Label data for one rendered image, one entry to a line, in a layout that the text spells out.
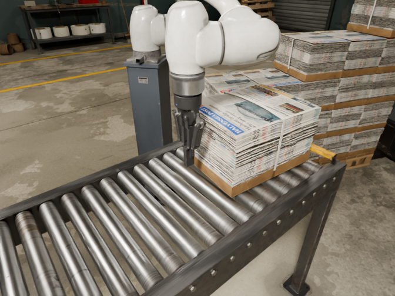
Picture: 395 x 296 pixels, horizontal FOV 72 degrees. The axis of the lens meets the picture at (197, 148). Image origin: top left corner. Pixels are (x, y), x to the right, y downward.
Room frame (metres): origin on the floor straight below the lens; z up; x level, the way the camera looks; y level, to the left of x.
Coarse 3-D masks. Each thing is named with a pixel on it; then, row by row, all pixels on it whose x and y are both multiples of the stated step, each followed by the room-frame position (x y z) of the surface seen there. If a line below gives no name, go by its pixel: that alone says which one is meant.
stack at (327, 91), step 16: (208, 80) 1.73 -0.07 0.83; (224, 80) 1.73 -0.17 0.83; (240, 80) 1.73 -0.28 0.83; (256, 80) 1.73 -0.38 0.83; (272, 80) 1.73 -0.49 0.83; (288, 80) 1.72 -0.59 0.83; (320, 80) 1.73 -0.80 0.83; (336, 80) 1.77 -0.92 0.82; (352, 80) 1.81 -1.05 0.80; (368, 80) 1.86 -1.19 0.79; (304, 96) 1.70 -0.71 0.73; (320, 96) 1.74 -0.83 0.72; (336, 96) 1.78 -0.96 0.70; (352, 96) 1.82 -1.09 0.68; (320, 112) 1.74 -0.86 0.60; (336, 112) 1.79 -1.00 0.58; (352, 112) 1.83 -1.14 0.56; (320, 128) 1.76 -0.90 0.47; (336, 128) 1.80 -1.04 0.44; (320, 144) 1.77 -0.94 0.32; (336, 144) 1.81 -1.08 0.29
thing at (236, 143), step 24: (216, 96) 0.93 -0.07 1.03; (216, 120) 0.73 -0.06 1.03; (240, 120) 0.73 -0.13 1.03; (264, 120) 0.74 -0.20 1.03; (216, 144) 0.73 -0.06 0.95; (240, 144) 0.65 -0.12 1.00; (264, 144) 0.71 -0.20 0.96; (216, 168) 0.72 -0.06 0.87; (240, 168) 0.66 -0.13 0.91; (264, 168) 0.72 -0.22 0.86
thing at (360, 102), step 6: (348, 102) 1.81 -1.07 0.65; (354, 102) 1.83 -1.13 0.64; (360, 102) 1.84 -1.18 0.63; (366, 102) 1.86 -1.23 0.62; (324, 108) 1.75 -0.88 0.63; (330, 108) 1.77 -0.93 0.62; (336, 108) 1.78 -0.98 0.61; (330, 132) 1.78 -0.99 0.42; (336, 132) 1.80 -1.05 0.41; (342, 132) 1.82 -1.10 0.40; (348, 132) 1.84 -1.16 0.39; (318, 138) 1.75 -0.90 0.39; (342, 156) 1.84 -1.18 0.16
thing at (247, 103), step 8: (232, 96) 0.94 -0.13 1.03; (240, 104) 0.87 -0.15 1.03; (248, 104) 0.87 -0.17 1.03; (256, 104) 0.86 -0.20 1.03; (264, 112) 0.80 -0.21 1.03; (280, 112) 0.79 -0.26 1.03; (280, 120) 0.74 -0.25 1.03; (288, 120) 0.76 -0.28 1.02; (280, 128) 0.74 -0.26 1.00; (288, 128) 0.76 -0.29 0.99; (272, 152) 0.73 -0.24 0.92; (280, 152) 0.76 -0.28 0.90; (272, 160) 0.74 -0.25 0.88; (272, 168) 0.74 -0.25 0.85
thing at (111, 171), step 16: (176, 144) 0.97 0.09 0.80; (128, 160) 0.86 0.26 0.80; (144, 160) 0.86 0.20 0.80; (160, 160) 0.90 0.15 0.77; (96, 176) 0.76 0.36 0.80; (112, 176) 0.77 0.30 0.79; (48, 192) 0.68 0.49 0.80; (64, 192) 0.68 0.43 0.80; (80, 192) 0.70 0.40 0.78; (16, 208) 0.60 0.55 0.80; (32, 208) 0.61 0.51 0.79; (16, 240) 0.56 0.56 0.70
